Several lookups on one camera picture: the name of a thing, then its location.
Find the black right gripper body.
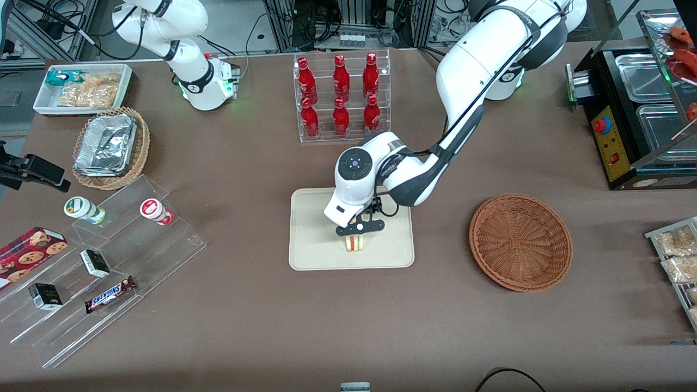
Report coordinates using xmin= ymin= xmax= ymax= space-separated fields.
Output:
xmin=0 ymin=142 xmax=28 ymax=191

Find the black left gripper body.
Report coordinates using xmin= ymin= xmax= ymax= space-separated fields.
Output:
xmin=335 ymin=217 xmax=386 ymax=236

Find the beige plastic serving tray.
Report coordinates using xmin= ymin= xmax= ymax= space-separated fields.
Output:
xmin=288 ymin=187 xmax=415 ymax=272

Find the aluminium foil tray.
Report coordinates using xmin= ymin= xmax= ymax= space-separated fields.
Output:
xmin=74 ymin=113 xmax=138 ymax=177

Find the oval light wicker basket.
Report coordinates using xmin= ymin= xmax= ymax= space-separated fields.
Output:
xmin=71 ymin=106 xmax=151 ymax=191

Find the round brown wicker basket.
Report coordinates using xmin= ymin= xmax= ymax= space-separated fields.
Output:
xmin=468 ymin=193 xmax=573 ymax=293

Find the tray of packaged snacks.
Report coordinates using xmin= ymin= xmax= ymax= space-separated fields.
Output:
xmin=644 ymin=216 xmax=697 ymax=334

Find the green lid drink cup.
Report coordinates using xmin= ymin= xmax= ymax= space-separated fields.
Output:
xmin=63 ymin=195 xmax=107 ymax=225

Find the white rectangular snack bin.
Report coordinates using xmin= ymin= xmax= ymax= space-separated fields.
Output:
xmin=32 ymin=63 xmax=134 ymax=117

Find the red cookie box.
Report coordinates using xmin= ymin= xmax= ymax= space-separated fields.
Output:
xmin=0 ymin=226 xmax=70 ymax=290

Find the small black white box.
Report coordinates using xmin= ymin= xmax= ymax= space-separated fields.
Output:
xmin=28 ymin=283 xmax=64 ymax=311
xmin=80 ymin=249 xmax=111 ymax=279

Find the clear bag of crackers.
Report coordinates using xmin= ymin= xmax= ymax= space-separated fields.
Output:
xmin=56 ymin=73 xmax=121 ymax=108

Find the clear acrylic bottle rack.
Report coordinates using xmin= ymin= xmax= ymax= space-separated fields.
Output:
xmin=292 ymin=48 xmax=392 ymax=144

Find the teal snack packet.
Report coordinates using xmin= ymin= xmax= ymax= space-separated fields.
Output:
xmin=45 ymin=69 xmax=83 ymax=86

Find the red lid drink cup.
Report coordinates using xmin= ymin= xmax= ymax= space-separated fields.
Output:
xmin=139 ymin=198 xmax=175 ymax=226

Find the red cola bottle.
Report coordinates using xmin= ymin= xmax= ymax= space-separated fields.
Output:
xmin=363 ymin=94 xmax=382 ymax=136
xmin=332 ymin=54 xmax=351 ymax=103
xmin=332 ymin=97 xmax=351 ymax=138
xmin=297 ymin=57 xmax=319 ymax=106
xmin=362 ymin=52 xmax=381 ymax=102
xmin=300 ymin=97 xmax=321 ymax=139

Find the Snickers chocolate bar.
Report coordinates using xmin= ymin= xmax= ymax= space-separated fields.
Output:
xmin=84 ymin=275 xmax=137 ymax=315

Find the clear acrylic tiered shelf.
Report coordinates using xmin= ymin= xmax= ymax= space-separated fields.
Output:
xmin=0 ymin=174 xmax=208 ymax=370

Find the black food warmer appliance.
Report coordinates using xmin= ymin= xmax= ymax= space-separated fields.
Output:
xmin=565 ymin=8 xmax=697 ymax=192

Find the clear bag of pastry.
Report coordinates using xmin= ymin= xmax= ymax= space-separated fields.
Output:
xmin=655 ymin=225 xmax=697 ymax=258
xmin=661 ymin=255 xmax=697 ymax=285

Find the steel warmer pan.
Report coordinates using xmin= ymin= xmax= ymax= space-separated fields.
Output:
xmin=635 ymin=103 xmax=697 ymax=165
xmin=614 ymin=52 xmax=677 ymax=103

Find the red sausage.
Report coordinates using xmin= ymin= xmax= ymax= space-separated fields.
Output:
xmin=668 ymin=25 xmax=696 ymax=48
xmin=671 ymin=48 xmax=697 ymax=78

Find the black cable on table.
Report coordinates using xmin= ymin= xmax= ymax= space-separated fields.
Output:
xmin=473 ymin=368 xmax=548 ymax=392

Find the aluminium frame rack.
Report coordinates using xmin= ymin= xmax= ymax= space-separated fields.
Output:
xmin=263 ymin=0 xmax=437 ymax=53

